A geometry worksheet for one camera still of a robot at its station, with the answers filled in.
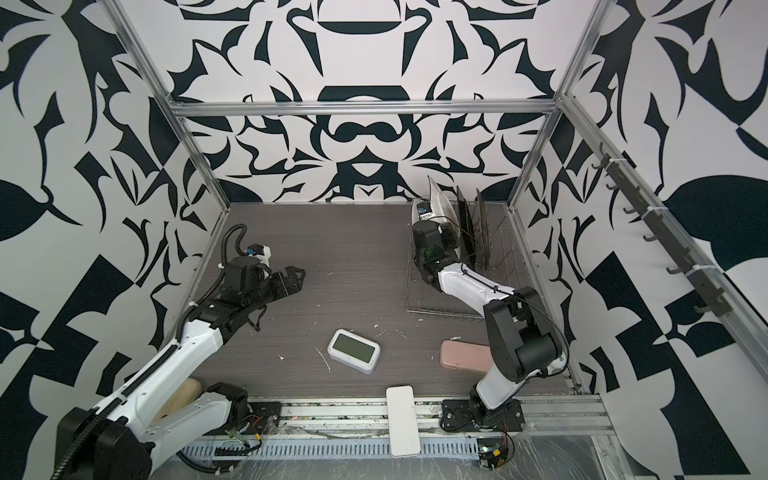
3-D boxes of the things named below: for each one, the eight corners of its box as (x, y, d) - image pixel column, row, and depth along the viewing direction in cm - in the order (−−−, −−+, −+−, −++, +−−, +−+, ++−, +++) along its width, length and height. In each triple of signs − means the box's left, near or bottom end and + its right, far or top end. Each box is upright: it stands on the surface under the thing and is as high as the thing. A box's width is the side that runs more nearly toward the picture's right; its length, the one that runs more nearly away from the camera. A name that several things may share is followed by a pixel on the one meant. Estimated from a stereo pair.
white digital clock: (324, 359, 85) (321, 353, 82) (336, 332, 90) (334, 326, 87) (373, 376, 82) (372, 371, 79) (382, 348, 87) (382, 342, 84)
